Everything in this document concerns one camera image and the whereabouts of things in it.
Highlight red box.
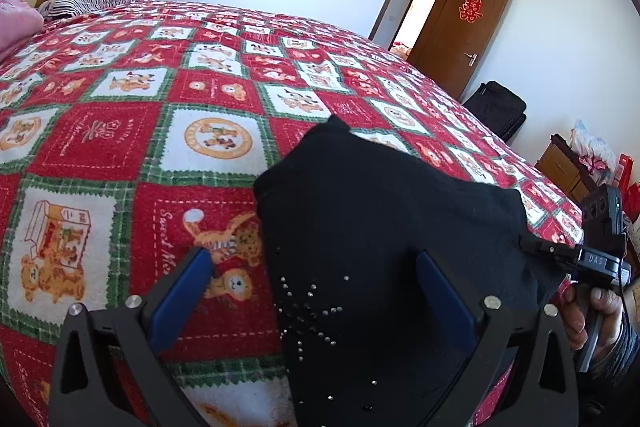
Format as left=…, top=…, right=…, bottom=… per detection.
left=612, top=152, right=637, bottom=188

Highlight striped pillow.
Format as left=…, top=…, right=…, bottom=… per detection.
left=37, top=0, right=143, bottom=18

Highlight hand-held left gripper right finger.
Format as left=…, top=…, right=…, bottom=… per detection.
left=416, top=251, right=581, bottom=427

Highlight red printed bear blanket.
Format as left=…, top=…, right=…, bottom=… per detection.
left=0, top=0, right=586, bottom=427

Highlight black suitcase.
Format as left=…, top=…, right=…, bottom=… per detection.
left=462, top=81, right=527, bottom=142

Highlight floral white bag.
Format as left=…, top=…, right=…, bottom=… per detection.
left=570, top=119, right=618, bottom=180

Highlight brown wooden cabinet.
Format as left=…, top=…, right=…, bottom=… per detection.
left=535, top=134, right=596, bottom=202

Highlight brown wooden door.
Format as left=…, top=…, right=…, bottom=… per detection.
left=407, top=0, right=514, bottom=100

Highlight person's right hand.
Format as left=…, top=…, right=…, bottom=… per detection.
left=562, top=279, right=626, bottom=353

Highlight pink folded blanket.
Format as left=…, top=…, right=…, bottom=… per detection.
left=0, top=0, right=45, bottom=65

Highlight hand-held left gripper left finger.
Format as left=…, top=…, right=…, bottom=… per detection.
left=48, top=247, right=215, bottom=427

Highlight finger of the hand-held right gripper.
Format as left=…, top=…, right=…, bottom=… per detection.
left=520, top=234, right=581, bottom=265

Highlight black pants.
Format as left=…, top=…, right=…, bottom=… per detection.
left=253, top=114, right=568, bottom=427

